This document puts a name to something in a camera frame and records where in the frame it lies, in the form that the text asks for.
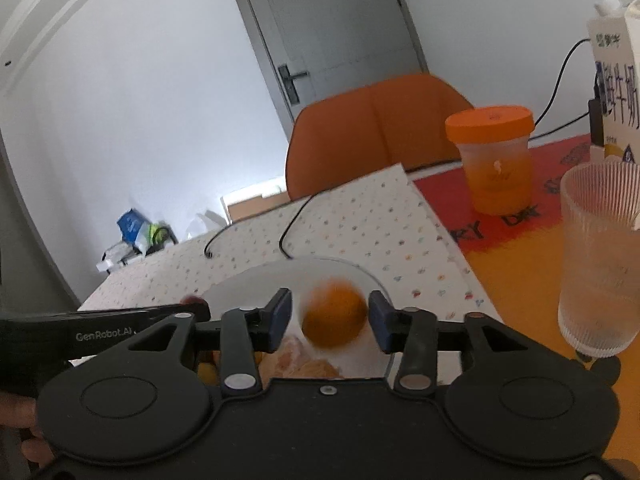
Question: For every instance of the dark red fruit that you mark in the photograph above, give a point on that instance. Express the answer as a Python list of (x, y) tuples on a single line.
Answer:
[(195, 300)]

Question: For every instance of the orange-lidded plastic jar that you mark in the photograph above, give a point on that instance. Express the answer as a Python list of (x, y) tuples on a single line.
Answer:
[(495, 160)]

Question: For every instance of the dotted white tablecloth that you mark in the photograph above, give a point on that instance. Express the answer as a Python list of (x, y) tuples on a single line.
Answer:
[(350, 220)]

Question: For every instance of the black charger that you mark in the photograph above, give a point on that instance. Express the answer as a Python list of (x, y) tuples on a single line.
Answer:
[(596, 120)]

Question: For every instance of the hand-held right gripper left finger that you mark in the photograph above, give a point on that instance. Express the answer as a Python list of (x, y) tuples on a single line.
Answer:
[(276, 320)]

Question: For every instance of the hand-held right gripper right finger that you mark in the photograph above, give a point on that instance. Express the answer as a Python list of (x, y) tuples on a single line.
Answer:
[(381, 320)]

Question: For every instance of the orange chair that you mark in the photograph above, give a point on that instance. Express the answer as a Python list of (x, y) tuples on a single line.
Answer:
[(370, 130)]

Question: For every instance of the grey door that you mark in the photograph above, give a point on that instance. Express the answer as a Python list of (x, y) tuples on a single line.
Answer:
[(330, 15)]

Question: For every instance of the pale peeled citrus segment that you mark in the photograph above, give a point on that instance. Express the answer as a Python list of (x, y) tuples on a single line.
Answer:
[(285, 357)]

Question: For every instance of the orange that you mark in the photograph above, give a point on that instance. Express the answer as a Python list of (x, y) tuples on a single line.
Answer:
[(332, 317), (207, 374)]

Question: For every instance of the blue bag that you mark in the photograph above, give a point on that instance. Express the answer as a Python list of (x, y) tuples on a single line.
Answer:
[(132, 225)]

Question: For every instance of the person's left hand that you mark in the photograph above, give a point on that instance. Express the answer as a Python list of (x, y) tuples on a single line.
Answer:
[(25, 415)]

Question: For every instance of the red printed mat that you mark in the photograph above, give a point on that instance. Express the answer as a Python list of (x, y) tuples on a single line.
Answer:
[(530, 200)]

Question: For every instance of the cardboard and white board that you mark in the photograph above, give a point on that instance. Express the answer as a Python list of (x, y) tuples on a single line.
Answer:
[(255, 200)]

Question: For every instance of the white plastic bag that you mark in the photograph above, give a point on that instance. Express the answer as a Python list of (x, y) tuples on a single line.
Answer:
[(207, 225)]

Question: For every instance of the white milk carton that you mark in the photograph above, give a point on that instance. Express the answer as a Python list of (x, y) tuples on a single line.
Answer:
[(620, 60)]

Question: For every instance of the white round plate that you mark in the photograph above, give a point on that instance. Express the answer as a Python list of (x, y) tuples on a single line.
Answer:
[(260, 280)]

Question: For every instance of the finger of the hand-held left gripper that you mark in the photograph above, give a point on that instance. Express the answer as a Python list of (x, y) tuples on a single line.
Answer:
[(175, 310)]

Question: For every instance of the ribbed clear glass cup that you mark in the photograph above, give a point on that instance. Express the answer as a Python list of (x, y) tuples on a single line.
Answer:
[(600, 270)]

